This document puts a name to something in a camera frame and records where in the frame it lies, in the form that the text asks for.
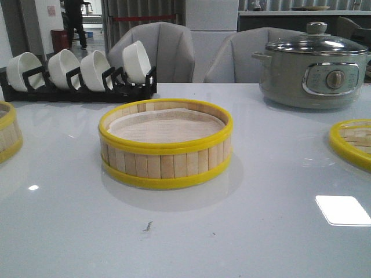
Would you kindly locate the bamboo steamer base tier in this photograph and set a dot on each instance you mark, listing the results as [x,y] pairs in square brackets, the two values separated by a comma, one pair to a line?
[169,165]

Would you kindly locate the white steamer liner paper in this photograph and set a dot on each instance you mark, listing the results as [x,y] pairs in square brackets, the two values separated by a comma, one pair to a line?
[166,126]

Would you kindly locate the white bowl right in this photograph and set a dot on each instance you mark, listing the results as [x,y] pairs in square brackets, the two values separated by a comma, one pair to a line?
[136,62]

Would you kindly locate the black bowl rack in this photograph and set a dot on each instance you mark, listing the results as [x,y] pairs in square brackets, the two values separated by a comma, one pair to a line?
[117,88]

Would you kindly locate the grey chair left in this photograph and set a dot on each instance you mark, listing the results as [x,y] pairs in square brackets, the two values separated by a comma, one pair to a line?
[169,48]

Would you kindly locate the glass pot lid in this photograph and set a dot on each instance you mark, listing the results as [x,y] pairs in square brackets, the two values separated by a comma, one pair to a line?
[317,41]

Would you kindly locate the grey chair right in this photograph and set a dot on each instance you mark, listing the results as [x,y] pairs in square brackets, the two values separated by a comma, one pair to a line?
[233,62]

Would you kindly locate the white bowl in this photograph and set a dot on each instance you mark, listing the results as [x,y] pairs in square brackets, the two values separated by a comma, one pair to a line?
[136,62]
[17,66]
[92,68]
[59,64]

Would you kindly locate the white cabinet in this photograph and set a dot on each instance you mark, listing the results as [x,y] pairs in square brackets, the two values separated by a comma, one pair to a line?
[210,23]

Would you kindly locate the grey electric cooking pot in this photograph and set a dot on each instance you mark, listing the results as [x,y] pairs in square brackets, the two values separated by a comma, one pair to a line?
[311,81]

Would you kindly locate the woven bamboo steamer lid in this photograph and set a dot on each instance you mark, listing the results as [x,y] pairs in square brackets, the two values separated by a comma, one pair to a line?
[350,139]

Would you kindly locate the grey chair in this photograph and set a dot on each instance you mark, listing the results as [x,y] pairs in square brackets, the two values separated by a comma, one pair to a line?
[233,62]
[169,48]

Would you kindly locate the red bin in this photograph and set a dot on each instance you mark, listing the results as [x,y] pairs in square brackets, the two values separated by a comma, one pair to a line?
[59,40]

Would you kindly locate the person in black clothes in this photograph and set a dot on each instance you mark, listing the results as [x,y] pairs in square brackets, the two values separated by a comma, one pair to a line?
[75,21]

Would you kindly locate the white bowl far left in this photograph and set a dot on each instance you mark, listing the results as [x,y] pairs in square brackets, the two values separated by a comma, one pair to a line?
[17,66]

